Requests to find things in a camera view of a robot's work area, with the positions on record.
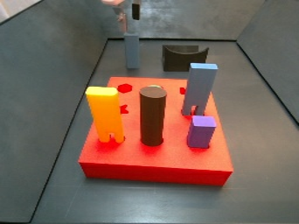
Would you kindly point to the black curved stand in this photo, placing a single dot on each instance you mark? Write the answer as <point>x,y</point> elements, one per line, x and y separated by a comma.
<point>178,56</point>

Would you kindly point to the light blue notched block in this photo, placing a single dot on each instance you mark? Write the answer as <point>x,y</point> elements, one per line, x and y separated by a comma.
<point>198,90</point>

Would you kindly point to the green cylinder peg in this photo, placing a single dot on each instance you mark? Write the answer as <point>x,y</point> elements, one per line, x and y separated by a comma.
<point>155,86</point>

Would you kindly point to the red foam shape board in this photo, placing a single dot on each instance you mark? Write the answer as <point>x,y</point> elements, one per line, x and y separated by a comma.
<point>171,162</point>

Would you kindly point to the yellow notched block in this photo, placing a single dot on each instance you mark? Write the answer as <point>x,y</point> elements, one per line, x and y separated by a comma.
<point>103,101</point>

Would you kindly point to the brown cylinder peg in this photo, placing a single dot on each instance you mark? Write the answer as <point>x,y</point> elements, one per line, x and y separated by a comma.
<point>152,104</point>

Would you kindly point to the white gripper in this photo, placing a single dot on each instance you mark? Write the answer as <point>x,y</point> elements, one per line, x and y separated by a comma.
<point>120,14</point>

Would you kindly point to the purple square block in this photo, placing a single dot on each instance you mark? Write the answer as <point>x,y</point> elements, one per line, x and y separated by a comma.
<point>200,132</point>

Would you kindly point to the blue arch block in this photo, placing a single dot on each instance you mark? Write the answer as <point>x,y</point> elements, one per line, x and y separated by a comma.
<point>132,60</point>

